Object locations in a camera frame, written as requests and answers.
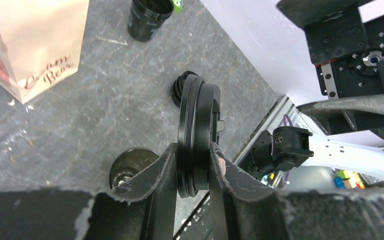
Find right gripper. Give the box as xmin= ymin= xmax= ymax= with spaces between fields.
xmin=276 ymin=0 xmax=384 ymax=139

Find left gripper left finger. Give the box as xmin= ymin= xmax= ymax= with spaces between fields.
xmin=0 ymin=143 xmax=177 ymax=240

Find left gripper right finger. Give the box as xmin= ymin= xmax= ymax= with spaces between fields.
xmin=208 ymin=143 xmax=384 ymax=240

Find black coffee cup with print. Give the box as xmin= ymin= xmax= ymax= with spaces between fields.
xmin=108 ymin=148 xmax=159 ymax=189

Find single black cup lid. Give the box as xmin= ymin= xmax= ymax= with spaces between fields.
xmin=176 ymin=75 xmax=225 ymax=198

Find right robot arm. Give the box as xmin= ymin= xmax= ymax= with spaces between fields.
xmin=239 ymin=0 xmax=384 ymax=181

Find brown paper takeout bag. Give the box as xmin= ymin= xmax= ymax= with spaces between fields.
xmin=0 ymin=0 xmax=89 ymax=104

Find green toy block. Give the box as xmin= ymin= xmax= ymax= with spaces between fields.
xmin=172 ymin=0 xmax=183 ymax=13

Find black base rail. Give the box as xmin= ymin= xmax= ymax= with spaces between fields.
xmin=172 ymin=191 xmax=214 ymax=240

